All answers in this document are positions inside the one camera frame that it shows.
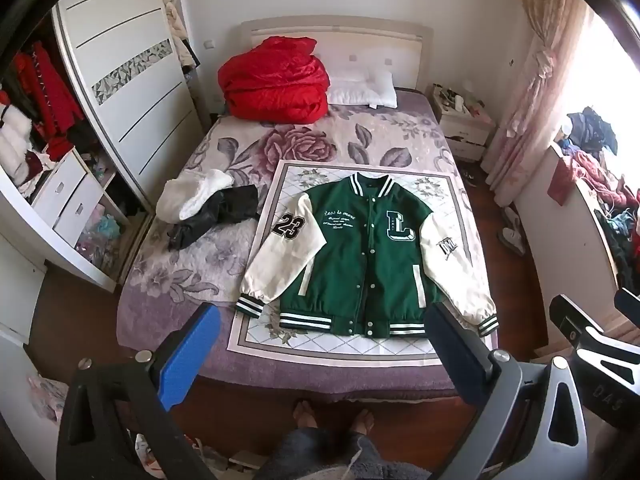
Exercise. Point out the white nightstand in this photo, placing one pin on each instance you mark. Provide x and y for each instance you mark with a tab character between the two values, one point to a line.
467	132

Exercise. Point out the white sliding door wardrobe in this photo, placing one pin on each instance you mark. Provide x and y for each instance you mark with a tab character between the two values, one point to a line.
125	35

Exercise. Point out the white fluffy garment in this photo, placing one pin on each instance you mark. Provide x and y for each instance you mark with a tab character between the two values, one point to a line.
190	195

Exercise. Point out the pile of mixed clothes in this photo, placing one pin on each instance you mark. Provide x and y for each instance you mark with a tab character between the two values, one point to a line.
600	132

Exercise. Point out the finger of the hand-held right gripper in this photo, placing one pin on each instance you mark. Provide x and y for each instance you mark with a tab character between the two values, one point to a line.
570	317
629	301

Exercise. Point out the red quilt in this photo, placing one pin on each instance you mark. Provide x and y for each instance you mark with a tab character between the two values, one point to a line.
275	85

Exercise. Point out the white shoe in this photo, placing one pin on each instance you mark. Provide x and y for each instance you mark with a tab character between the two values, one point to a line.
512	241

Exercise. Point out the pink floral curtain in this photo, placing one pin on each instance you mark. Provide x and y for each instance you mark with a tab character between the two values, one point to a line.
535	90

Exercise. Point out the white fluffy hanging clothes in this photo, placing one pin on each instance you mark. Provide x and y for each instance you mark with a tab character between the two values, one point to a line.
12	142

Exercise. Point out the person's foot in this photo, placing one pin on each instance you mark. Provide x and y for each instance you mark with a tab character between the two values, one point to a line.
363	420
305	414

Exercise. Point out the clothes hanging on wall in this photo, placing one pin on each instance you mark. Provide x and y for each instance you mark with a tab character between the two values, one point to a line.
179	35

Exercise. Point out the floral patterned mat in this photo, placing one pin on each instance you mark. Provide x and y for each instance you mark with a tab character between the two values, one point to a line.
300	344

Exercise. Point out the white pillow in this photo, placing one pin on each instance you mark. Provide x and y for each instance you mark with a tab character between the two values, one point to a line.
360	87

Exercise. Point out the green varsity jacket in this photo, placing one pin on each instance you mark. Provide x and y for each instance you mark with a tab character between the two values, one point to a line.
350	260

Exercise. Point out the red cloth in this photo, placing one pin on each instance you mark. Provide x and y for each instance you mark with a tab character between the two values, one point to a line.
561	182

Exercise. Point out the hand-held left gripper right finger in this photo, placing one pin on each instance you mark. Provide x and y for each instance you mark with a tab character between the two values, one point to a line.
450	350

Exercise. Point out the red hanging clothes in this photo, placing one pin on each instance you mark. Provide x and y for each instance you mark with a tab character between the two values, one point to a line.
47	95

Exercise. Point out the black garment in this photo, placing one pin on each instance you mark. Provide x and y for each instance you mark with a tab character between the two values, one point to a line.
230	205

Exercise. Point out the bed with white headboard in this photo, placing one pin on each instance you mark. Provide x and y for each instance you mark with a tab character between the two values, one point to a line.
400	45

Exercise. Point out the white cabinet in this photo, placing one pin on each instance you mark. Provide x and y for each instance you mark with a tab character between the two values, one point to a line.
560	225

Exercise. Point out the dark shoes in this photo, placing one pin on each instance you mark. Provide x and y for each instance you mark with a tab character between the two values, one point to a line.
469	176

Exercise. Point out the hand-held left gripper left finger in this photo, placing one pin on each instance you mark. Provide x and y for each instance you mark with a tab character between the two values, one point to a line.
192	355

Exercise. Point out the person's right foot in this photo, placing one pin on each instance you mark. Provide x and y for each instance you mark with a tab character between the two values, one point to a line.
363	420

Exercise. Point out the person's left foot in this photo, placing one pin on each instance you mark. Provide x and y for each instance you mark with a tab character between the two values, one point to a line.
305	414

